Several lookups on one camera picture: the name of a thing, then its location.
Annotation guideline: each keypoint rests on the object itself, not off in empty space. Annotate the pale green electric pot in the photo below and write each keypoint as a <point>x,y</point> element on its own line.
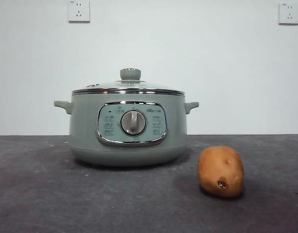
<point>85,126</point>

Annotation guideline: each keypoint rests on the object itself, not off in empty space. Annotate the brown potato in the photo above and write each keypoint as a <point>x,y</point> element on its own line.
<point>220,170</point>

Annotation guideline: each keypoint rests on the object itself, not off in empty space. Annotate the white wall socket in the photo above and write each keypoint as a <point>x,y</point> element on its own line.
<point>78,12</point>
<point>288,13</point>

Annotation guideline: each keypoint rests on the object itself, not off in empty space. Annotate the glass lid with green knob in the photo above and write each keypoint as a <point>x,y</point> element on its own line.
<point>130,74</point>

